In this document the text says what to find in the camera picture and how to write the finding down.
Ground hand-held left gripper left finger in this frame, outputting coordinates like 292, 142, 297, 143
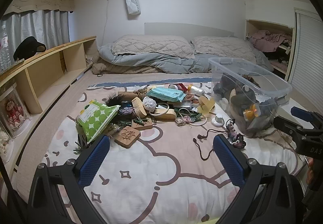
27, 134, 111, 224

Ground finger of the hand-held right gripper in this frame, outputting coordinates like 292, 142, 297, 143
273, 115, 323, 139
290, 106, 323, 127

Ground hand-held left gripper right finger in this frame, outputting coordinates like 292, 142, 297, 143
213, 134, 303, 224

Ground clear plastic storage bin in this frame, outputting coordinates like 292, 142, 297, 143
208, 57, 293, 138

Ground person's right hand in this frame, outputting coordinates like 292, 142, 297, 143
306, 157, 316, 184

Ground black hair claw clips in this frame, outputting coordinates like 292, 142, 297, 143
74, 134, 89, 154

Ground crocheted tassel ornament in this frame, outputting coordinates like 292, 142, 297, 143
226, 119, 246, 149

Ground orange yellow toy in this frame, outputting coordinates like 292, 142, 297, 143
243, 104, 260, 119

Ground jute tassel with foil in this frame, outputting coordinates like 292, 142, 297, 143
105, 123, 124, 136

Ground carved square wooden mould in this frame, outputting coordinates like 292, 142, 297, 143
114, 126, 141, 149

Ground white round knob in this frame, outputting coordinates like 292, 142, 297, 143
211, 114, 225, 127

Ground green polka-dot pouch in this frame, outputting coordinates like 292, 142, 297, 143
76, 99, 121, 144

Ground white shutter door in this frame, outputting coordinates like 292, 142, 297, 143
288, 7, 323, 114

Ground yellow plastic piece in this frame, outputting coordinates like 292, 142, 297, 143
197, 96, 215, 117

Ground rectangular wooden block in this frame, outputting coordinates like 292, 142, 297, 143
131, 118, 154, 131

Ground blue shiny clip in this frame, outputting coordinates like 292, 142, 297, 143
119, 100, 134, 115

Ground black feather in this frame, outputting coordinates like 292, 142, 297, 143
102, 92, 127, 108

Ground beige bed mattress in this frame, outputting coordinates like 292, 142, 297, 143
14, 71, 215, 189

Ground pink printed blanket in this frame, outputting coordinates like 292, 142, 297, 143
42, 79, 307, 224

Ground oval wooden box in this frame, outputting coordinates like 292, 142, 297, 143
131, 97, 147, 119

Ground clear plastic packet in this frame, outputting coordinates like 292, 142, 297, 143
174, 93, 200, 109

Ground oval wooden block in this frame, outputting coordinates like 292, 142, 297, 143
151, 108, 177, 121

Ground pile of clothes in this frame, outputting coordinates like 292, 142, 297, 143
249, 29, 293, 73

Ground small bottle with orange cap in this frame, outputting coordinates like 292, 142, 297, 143
186, 83, 205, 97

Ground white yarn ball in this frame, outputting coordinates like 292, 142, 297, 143
142, 97, 158, 111

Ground jute twine bundle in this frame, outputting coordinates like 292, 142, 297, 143
118, 89, 152, 100

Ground white crochet item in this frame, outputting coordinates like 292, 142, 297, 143
0, 129, 14, 161

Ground teal wet wipes packet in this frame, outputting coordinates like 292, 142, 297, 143
146, 87, 186, 103

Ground framed doll figure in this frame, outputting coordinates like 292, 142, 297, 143
0, 83, 31, 139

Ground beige fuzzy blanket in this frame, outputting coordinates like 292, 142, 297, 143
91, 61, 162, 75

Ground grey textured pillow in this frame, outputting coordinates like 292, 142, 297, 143
111, 35, 196, 59
191, 36, 257, 64

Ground wooden shelf unit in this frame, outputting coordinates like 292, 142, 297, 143
0, 36, 98, 171

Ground grey duvet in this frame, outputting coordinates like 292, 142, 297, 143
98, 44, 274, 74

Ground black cap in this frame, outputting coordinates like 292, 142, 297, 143
13, 36, 46, 61

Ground clear water bottle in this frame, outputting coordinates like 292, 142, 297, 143
0, 25, 11, 73

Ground grey curtain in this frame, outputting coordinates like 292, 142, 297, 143
0, 10, 70, 63

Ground dark brown cord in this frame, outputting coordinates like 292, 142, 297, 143
193, 127, 229, 160

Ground white plastic ring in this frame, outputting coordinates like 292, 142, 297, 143
188, 116, 208, 127
149, 102, 170, 115

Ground pink bead bracelets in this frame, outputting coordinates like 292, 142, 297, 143
176, 114, 193, 126

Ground wooden wall cubby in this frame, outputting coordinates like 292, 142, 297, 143
246, 19, 296, 81

